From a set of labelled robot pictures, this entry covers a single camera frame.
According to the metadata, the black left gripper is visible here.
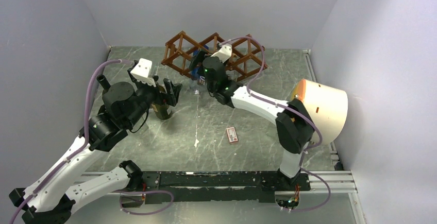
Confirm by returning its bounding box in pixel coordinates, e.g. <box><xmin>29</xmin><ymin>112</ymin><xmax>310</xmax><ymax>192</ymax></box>
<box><xmin>125</xmin><ymin>75</ymin><xmax>182</xmax><ymax>127</ymax></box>

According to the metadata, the blue square glass bottle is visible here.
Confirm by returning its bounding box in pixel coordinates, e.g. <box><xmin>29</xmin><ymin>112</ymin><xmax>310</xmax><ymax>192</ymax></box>
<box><xmin>189</xmin><ymin>49</ymin><xmax>209</xmax><ymax>83</ymax></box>

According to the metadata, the green bottle silver neck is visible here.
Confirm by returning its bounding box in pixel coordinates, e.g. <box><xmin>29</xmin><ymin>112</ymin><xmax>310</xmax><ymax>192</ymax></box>
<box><xmin>152</xmin><ymin>104</ymin><xmax>172</xmax><ymax>120</ymax></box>

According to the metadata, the clear whisky bottle black label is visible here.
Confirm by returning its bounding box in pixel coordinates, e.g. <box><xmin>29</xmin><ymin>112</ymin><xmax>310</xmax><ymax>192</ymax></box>
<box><xmin>225</xmin><ymin>53</ymin><xmax>239</xmax><ymax>81</ymax></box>

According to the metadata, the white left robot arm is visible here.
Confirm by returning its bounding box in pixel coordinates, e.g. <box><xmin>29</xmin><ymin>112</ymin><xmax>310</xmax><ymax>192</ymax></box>
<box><xmin>9</xmin><ymin>75</ymin><xmax>182</xmax><ymax>223</ymax></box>

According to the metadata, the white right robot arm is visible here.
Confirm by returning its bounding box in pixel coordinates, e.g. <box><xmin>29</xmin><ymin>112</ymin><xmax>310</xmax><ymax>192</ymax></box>
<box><xmin>201</xmin><ymin>56</ymin><xmax>316</xmax><ymax>190</ymax></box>

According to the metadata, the brown wooden wine rack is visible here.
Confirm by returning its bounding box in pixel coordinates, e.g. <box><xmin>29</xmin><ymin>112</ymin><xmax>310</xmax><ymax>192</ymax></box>
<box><xmin>161</xmin><ymin>31</ymin><xmax>268</xmax><ymax>81</ymax></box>

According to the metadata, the dark green wine bottle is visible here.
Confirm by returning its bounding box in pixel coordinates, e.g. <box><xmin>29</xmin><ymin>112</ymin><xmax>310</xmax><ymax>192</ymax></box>
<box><xmin>96</xmin><ymin>74</ymin><xmax>114</xmax><ymax>95</ymax></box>

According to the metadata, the red white small box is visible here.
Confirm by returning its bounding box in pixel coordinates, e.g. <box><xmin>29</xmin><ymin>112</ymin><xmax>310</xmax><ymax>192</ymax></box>
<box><xmin>226</xmin><ymin>127</ymin><xmax>239</xmax><ymax>144</ymax></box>

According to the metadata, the white cone lampshade orange inside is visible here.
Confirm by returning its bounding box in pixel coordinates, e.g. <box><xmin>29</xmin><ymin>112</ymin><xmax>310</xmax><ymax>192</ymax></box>
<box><xmin>291</xmin><ymin>79</ymin><xmax>348</xmax><ymax>145</ymax></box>

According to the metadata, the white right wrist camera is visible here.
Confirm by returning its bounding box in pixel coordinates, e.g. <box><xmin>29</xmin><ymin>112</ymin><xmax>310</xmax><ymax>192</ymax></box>
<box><xmin>211</xmin><ymin>44</ymin><xmax>232</xmax><ymax>63</ymax></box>

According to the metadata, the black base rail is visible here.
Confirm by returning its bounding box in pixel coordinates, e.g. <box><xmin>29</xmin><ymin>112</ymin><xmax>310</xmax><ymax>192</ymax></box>
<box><xmin>122</xmin><ymin>171</ymin><xmax>311</xmax><ymax>204</ymax></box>

